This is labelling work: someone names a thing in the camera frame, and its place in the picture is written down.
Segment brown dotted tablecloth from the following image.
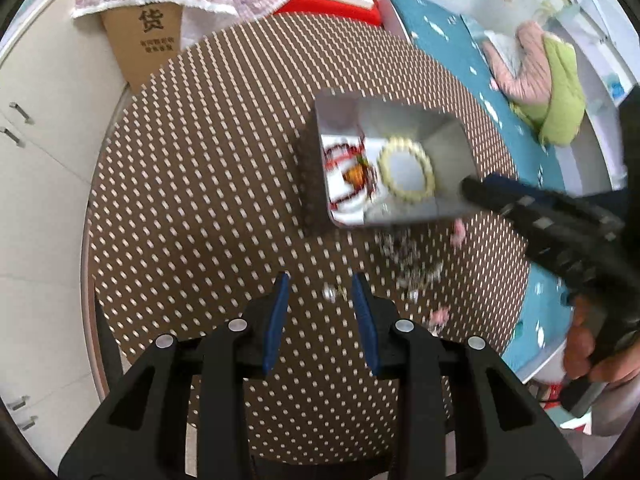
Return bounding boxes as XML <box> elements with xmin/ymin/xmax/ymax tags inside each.
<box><xmin>82</xmin><ymin>12</ymin><xmax>532</xmax><ymax>467</ymax></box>

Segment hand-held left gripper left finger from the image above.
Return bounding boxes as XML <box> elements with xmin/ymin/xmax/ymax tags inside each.
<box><xmin>57</xmin><ymin>271</ymin><xmax>291</xmax><ymax>480</ymax></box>

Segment brown cardboard box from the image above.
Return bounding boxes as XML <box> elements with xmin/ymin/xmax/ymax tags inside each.
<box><xmin>100</xmin><ymin>2</ymin><xmax>187</xmax><ymax>96</ymax></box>

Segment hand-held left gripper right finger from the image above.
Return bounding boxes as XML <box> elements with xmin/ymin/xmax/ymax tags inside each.
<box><xmin>351</xmin><ymin>272</ymin><xmax>585</xmax><ymax>480</ymax></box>

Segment green garment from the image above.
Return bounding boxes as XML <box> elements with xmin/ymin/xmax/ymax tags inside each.
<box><xmin>510</xmin><ymin>35</ymin><xmax>587</xmax><ymax>147</ymax></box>

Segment white cabinet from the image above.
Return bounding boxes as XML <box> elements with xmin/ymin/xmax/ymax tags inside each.
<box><xmin>0</xmin><ymin>0</ymin><xmax>132</xmax><ymax>433</ymax></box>

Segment silver metal tin box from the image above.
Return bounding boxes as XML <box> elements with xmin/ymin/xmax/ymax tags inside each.
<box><xmin>298</xmin><ymin>88</ymin><xmax>479</xmax><ymax>231</ymax></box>

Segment red string bracelet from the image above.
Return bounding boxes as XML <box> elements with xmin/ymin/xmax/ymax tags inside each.
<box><xmin>322</xmin><ymin>136</ymin><xmax>382</xmax><ymax>212</ymax></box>

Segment teal printed bed sheet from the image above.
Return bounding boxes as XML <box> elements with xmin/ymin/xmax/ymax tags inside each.
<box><xmin>387</xmin><ymin>0</ymin><xmax>617</xmax><ymax>382</ymax></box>

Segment pink striped garment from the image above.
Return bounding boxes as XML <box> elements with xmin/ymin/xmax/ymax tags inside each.
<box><xmin>482</xmin><ymin>22</ymin><xmax>555</xmax><ymax>107</ymax></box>

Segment cream bead bracelet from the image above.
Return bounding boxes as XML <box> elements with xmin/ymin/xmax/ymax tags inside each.
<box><xmin>376</xmin><ymin>135</ymin><xmax>439</xmax><ymax>205</ymax></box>

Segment person's right hand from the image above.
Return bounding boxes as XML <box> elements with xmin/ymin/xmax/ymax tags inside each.
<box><xmin>563</xmin><ymin>294</ymin><xmax>640</xmax><ymax>384</ymax></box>

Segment red plastic container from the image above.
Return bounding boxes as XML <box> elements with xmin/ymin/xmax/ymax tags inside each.
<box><xmin>274</xmin><ymin>0</ymin><xmax>382</xmax><ymax>26</ymax></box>

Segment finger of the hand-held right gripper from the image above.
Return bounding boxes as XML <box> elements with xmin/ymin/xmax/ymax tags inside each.
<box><xmin>505</xmin><ymin>207</ymin><xmax>621</xmax><ymax>282</ymax></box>
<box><xmin>460</xmin><ymin>172</ymin><xmax>623</xmax><ymax>231</ymax></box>

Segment amber pendant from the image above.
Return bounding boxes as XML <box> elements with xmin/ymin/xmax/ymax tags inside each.
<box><xmin>344</xmin><ymin>162</ymin><xmax>370</xmax><ymax>187</ymax></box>

